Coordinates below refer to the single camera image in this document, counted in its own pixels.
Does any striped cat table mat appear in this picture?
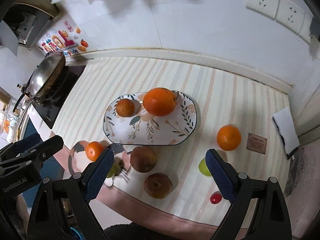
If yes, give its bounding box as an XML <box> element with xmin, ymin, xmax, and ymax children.
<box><xmin>52</xmin><ymin>57</ymin><xmax>290</xmax><ymax>239</ymax></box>

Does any large orange on plate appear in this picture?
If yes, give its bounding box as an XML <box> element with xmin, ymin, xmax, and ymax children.
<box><xmin>143</xmin><ymin>87</ymin><xmax>176</xmax><ymax>116</ymax></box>

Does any floral ceramic plate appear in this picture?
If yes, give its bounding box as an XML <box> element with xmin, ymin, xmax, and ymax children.
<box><xmin>103</xmin><ymin>90</ymin><xmax>197</xmax><ymax>146</ymax></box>

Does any black plug adapter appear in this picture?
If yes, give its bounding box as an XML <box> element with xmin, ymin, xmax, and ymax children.
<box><xmin>310</xmin><ymin>17</ymin><xmax>320</xmax><ymax>41</ymax></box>

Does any steel wok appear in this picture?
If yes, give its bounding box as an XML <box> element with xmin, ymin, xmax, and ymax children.
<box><xmin>12</xmin><ymin>52</ymin><xmax>66</xmax><ymax>112</ymax></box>

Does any small tangerine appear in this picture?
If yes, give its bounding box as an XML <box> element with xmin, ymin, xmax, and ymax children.
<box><xmin>85</xmin><ymin>141</ymin><xmax>105</xmax><ymax>161</ymax></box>

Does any white wall socket right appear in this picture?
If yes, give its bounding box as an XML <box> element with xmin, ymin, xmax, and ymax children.
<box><xmin>276</xmin><ymin>0</ymin><xmax>312</xmax><ymax>37</ymax></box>

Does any black gas stove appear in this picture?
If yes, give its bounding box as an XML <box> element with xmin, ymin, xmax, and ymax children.
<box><xmin>32</xmin><ymin>65</ymin><xmax>85</xmax><ymax>128</ymax></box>

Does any green fruit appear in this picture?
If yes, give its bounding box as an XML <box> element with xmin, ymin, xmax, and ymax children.
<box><xmin>106</xmin><ymin>162</ymin><xmax>121</xmax><ymax>178</ymax></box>
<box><xmin>198</xmin><ymin>158</ymin><xmax>212</xmax><ymax>177</ymax></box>

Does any red cherry tomato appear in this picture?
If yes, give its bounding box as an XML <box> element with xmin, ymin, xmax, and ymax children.
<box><xmin>209</xmin><ymin>191</ymin><xmax>222</xmax><ymax>204</ymax></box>

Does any dark red apple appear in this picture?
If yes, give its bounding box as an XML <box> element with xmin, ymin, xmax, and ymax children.
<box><xmin>130</xmin><ymin>146</ymin><xmax>157</xmax><ymax>173</ymax></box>

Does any small dark orange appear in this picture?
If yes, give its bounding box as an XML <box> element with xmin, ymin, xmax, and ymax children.
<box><xmin>116</xmin><ymin>99</ymin><xmax>135</xmax><ymax>118</ymax></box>

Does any range hood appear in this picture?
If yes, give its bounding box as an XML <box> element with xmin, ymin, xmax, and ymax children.
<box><xmin>4</xmin><ymin>0</ymin><xmax>60</xmax><ymax>49</ymax></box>

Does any brownish red apple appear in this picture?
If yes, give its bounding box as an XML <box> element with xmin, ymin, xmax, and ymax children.
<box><xmin>144</xmin><ymin>173</ymin><xmax>172</xmax><ymax>199</ymax></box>

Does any colourful wall sticker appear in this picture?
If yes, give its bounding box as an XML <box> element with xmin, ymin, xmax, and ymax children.
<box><xmin>37</xmin><ymin>20</ymin><xmax>91</xmax><ymax>57</ymax></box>

